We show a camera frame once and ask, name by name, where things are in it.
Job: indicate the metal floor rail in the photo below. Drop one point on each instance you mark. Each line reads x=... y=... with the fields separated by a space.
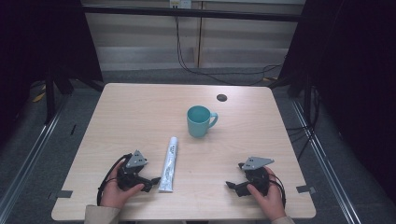
x=28 y=161
x=327 y=161

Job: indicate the person's left hand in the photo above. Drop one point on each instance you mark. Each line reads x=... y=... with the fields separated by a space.
x=113 y=194

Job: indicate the teal cup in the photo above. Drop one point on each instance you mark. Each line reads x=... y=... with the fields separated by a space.
x=198 y=123

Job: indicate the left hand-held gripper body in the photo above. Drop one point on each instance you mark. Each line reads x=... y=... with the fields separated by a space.
x=132 y=174

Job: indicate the white wall power outlet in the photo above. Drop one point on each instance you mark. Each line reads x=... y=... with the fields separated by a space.
x=180 y=3

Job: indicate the black horizontal bar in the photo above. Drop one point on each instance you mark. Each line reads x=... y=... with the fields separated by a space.
x=193 y=13

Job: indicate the grey tape strip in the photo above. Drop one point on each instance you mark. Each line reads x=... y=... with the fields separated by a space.
x=305 y=189
x=63 y=194

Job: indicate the white toothpaste tube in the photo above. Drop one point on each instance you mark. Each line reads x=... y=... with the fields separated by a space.
x=169 y=166

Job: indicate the black stand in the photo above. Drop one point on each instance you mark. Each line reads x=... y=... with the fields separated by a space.
x=49 y=93
x=306 y=93

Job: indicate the black curtain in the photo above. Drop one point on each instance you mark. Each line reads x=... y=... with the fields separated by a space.
x=351 y=77
x=40 y=40

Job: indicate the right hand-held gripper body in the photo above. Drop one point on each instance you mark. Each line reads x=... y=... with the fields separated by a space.
x=257 y=174

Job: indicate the person's right hand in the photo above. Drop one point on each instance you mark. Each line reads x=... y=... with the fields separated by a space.
x=269 y=200

